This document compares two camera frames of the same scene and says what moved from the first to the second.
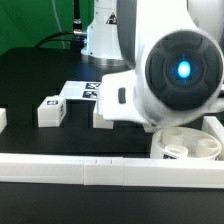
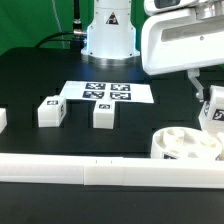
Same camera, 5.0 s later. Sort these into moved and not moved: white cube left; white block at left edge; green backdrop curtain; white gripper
Moved: white gripper
Not moved: white block at left edge; green backdrop curtain; white cube left
